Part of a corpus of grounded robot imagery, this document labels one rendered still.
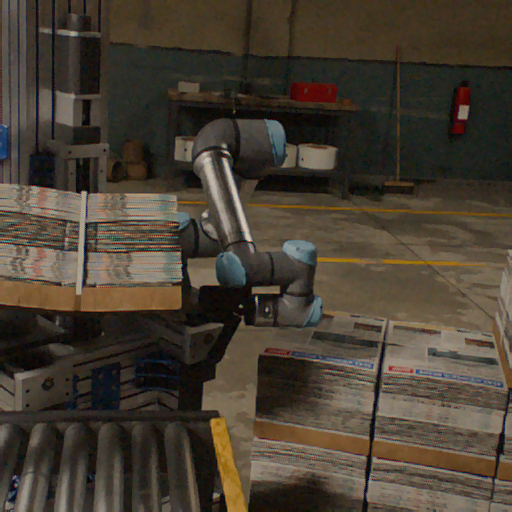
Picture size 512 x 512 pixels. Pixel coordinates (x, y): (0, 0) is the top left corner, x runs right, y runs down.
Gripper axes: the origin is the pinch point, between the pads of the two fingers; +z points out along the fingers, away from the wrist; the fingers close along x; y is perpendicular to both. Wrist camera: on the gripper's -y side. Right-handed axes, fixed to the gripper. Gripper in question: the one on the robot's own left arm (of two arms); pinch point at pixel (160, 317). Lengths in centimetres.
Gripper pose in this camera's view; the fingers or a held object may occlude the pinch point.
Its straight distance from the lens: 178.0
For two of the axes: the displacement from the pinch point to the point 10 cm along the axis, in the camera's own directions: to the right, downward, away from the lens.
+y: 0.2, -10.0, 1.0
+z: -9.8, -0.3, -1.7
